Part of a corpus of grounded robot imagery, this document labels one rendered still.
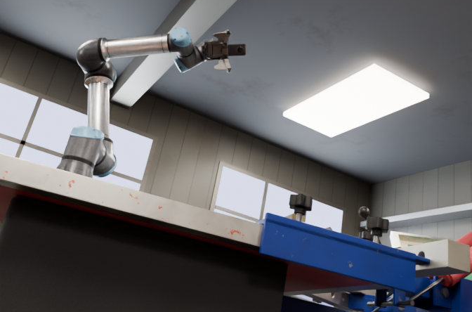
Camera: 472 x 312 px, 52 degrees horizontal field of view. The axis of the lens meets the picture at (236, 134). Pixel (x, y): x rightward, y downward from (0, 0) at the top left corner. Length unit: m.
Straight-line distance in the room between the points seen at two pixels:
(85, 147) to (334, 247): 1.13
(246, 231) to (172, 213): 0.13
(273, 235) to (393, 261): 0.23
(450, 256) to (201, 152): 4.30
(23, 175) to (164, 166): 4.16
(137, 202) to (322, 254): 0.32
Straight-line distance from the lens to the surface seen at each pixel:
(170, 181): 4.90
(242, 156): 5.35
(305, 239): 0.84
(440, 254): 0.97
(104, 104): 2.04
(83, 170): 1.76
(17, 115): 4.67
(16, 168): 0.78
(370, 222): 0.94
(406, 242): 2.89
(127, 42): 1.98
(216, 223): 0.80
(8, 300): 0.82
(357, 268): 0.89
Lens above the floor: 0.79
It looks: 24 degrees up
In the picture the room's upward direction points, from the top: 11 degrees clockwise
